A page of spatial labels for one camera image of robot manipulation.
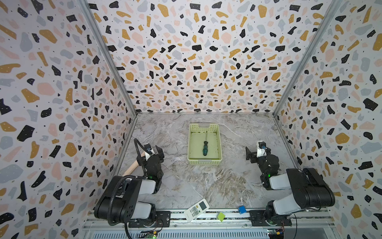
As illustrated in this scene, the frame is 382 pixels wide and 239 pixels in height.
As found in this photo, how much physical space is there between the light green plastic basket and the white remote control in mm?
227

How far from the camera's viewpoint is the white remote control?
2.48ft

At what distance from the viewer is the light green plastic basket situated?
935mm
